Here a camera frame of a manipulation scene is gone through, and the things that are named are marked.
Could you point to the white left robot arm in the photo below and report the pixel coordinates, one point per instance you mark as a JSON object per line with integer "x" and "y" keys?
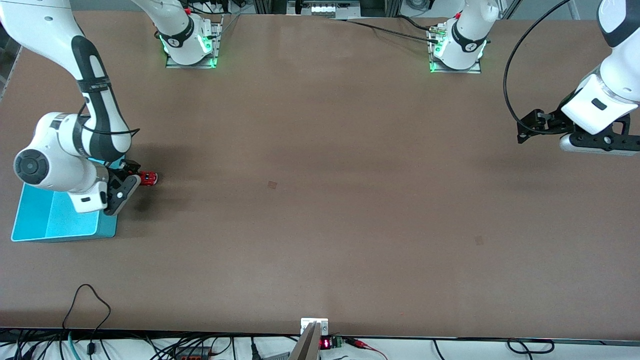
{"x": 600, "y": 100}

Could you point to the blue plastic box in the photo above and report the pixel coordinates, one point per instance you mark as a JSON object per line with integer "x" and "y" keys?
{"x": 35, "y": 215}

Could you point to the red beetle toy car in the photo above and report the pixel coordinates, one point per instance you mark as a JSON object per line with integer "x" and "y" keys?
{"x": 149, "y": 178}

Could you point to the white camera bracket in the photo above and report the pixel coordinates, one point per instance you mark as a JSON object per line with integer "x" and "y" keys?
{"x": 306, "y": 322}

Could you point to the metal equipment rack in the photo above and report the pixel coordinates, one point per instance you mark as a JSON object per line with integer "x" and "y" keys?
{"x": 325, "y": 9}

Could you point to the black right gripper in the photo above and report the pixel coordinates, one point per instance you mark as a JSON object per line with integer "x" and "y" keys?
{"x": 118, "y": 173}

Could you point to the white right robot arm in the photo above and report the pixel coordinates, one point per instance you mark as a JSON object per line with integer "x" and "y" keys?
{"x": 55, "y": 150}

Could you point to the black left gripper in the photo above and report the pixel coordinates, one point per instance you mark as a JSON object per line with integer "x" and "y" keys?
{"x": 554, "y": 123}

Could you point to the red digit display module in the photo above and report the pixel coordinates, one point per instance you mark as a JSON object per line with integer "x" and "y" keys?
{"x": 325, "y": 344}

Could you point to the orange black power strip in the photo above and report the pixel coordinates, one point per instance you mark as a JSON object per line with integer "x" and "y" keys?
{"x": 192, "y": 353}

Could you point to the grey metal bar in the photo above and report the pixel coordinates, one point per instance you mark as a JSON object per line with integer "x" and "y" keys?
{"x": 307, "y": 347}

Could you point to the green terminal block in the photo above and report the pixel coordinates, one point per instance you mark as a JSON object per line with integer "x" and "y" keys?
{"x": 338, "y": 342}

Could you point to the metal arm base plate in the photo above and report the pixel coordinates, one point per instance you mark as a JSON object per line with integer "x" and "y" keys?
{"x": 475, "y": 69}
{"x": 216, "y": 45}

